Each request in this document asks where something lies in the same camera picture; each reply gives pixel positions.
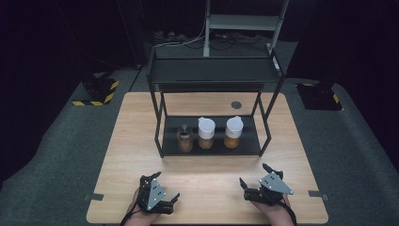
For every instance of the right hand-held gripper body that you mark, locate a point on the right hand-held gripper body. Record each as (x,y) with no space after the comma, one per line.
(271,190)

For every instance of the person's left hand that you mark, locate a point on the person's left hand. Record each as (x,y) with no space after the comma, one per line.
(142,218)

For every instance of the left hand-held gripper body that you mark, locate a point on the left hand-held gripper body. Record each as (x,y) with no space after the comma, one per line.
(155,196)

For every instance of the dark power strip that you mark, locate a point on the dark power strip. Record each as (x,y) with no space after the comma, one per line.
(167,36)

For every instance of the black two-tier metal shelf rack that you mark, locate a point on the black two-tier metal shelf rack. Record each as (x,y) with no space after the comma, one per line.
(213,73)

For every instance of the dark round table grommet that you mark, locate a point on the dark round table grommet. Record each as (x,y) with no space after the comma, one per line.
(236,105)

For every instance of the grey tape strip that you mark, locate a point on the grey tape strip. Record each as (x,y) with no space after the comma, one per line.
(93,196)
(318,194)

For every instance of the person's right hand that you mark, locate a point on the person's right hand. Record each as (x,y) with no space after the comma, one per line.
(273,213)

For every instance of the black yellow striped stand base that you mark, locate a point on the black yellow striped stand base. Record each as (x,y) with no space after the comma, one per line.
(318,97)
(100,91)

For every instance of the white metal stand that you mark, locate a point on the white metal stand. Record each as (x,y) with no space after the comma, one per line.
(243,22)

